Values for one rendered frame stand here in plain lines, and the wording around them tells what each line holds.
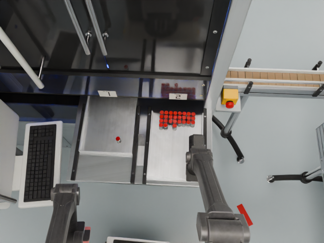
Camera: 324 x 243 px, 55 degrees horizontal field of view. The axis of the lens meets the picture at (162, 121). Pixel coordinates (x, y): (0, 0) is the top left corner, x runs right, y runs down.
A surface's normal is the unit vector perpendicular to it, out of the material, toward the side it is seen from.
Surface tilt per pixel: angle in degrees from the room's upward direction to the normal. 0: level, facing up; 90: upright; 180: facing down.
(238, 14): 90
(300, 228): 0
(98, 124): 0
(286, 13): 0
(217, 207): 48
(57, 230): 41
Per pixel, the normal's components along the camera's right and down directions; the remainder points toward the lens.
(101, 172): -0.01, -0.38
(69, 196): 0.09, -0.88
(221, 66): -0.05, 0.92
